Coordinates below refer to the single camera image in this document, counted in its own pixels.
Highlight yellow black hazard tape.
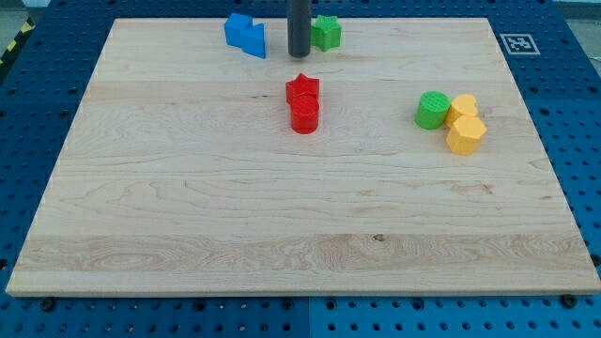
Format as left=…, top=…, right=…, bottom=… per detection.
left=1, top=17, right=36, bottom=69

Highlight black bolt front right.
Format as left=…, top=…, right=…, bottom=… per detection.
left=560, top=294, right=578, bottom=309

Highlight white fiducial marker tag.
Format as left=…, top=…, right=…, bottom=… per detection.
left=501, top=33, right=540, bottom=55

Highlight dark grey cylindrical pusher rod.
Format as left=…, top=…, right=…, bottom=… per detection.
left=286, top=0, right=312, bottom=58

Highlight blue cube block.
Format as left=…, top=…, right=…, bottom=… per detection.
left=223, top=13, right=254, bottom=48

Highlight red star block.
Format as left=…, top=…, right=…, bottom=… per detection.
left=285, top=73, right=320, bottom=103

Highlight black bolt front left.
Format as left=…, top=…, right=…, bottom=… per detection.
left=39, top=298, right=56, bottom=313

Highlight wooden board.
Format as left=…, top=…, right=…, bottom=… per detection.
left=7, top=18, right=600, bottom=297

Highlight yellow hexagon block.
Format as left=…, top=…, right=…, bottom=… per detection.
left=446, top=115, right=487, bottom=155

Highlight red cylinder block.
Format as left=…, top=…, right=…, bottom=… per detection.
left=290, top=96, right=320, bottom=134

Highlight green cylinder block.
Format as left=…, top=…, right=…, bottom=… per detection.
left=414, top=91, right=451, bottom=130

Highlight black bolt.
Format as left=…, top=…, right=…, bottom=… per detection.
left=39, top=298, right=56, bottom=313
left=560, top=294, right=578, bottom=309

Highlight green star block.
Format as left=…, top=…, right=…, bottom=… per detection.
left=311, top=15, right=342, bottom=52

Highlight yellow heart block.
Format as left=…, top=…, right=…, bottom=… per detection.
left=444, top=94, right=479, bottom=128

